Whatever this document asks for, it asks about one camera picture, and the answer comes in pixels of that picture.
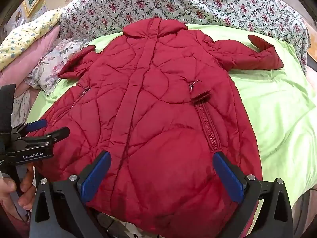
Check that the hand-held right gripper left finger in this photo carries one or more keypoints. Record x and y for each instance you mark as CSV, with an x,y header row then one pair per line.
x,y
96,176

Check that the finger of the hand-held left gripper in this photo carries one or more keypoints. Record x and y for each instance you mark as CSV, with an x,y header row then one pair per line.
x,y
58,133
37,125

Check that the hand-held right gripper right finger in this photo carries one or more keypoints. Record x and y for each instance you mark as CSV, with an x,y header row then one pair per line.
x,y
228,176

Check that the red quilted jacket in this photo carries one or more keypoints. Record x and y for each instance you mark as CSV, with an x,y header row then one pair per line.
x,y
158,119

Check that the person's left hand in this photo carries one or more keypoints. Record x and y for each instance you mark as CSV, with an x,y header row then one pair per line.
x,y
26,186

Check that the white small-flowered cloth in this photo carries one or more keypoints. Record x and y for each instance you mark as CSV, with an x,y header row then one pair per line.
x,y
19,104

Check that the large-rose floral pillow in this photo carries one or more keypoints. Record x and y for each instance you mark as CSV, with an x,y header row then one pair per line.
x,y
49,67

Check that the pink pillow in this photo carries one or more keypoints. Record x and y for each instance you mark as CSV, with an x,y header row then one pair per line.
x,y
27,59

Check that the light green blanket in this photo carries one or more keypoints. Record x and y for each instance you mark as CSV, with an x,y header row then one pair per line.
x,y
272,104

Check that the yellow floral pillow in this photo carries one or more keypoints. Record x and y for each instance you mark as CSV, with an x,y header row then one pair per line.
x,y
27,37

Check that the small-rose floral bedsheet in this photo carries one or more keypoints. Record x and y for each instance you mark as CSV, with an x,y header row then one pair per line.
x,y
198,2

